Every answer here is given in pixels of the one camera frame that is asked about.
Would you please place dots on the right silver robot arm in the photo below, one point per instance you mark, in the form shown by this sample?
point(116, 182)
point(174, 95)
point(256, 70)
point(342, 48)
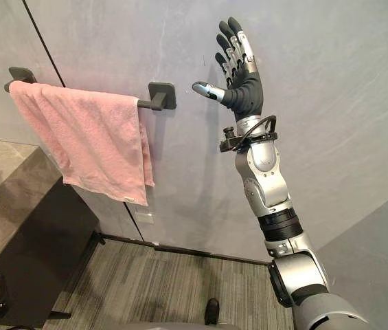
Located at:
point(272, 192)

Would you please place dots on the black towel bar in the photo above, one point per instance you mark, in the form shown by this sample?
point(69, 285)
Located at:
point(159, 98)

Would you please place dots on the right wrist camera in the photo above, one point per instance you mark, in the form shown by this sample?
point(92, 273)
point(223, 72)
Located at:
point(228, 140)

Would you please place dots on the dark robot foot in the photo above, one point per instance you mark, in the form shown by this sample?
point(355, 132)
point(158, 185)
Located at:
point(211, 311)

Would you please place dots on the grey stone washtable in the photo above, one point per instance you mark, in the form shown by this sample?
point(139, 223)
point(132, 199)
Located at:
point(32, 223)

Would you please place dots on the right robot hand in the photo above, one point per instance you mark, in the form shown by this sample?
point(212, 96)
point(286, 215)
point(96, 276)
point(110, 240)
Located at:
point(245, 93)

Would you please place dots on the pink towel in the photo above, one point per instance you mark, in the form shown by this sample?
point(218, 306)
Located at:
point(87, 137)

